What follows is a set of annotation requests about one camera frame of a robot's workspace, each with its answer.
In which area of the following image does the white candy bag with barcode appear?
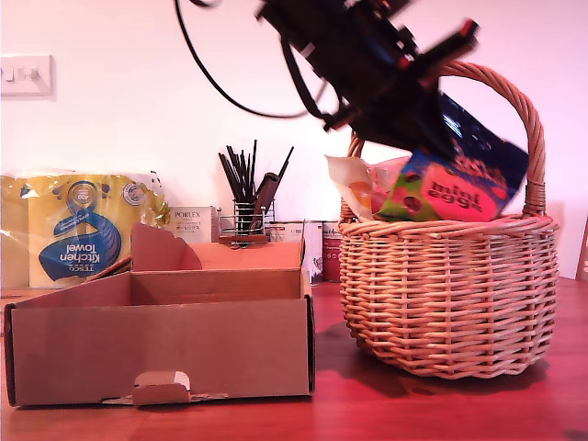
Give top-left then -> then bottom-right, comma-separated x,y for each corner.
324,153 -> 376,221

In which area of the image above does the blue candy bag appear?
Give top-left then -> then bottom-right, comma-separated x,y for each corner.
372,91 -> 530,223

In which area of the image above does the woven wicker basket with handle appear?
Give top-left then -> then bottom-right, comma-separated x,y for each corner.
338,61 -> 561,380

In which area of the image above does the brown cardboard box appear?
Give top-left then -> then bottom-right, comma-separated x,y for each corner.
3,223 -> 317,408

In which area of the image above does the small white Porlex box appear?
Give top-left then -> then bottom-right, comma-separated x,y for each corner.
168,205 -> 220,244

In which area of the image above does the thin black stick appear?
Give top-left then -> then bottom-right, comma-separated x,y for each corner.
217,153 -> 243,202
273,146 -> 295,184
249,139 -> 258,199
224,145 -> 248,202

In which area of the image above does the red tin can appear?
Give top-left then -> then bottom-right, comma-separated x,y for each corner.
321,221 -> 344,283

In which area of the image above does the white tin can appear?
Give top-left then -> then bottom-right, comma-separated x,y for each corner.
268,220 -> 324,288

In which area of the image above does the wooden board with white dots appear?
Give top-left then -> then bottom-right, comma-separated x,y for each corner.
574,220 -> 588,282

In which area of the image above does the yellow kitchen towel pack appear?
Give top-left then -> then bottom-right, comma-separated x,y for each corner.
0,167 -> 171,290

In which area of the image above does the black cable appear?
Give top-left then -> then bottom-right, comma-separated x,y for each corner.
173,0 -> 313,119
279,39 -> 344,119

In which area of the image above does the brown utensil handle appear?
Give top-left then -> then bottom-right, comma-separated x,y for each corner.
250,172 -> 279,231

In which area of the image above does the wire utensil holder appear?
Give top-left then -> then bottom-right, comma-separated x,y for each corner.
216,196 -> 276,239

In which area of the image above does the white wall light switch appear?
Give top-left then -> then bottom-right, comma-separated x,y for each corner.
0,54 -> 52,96

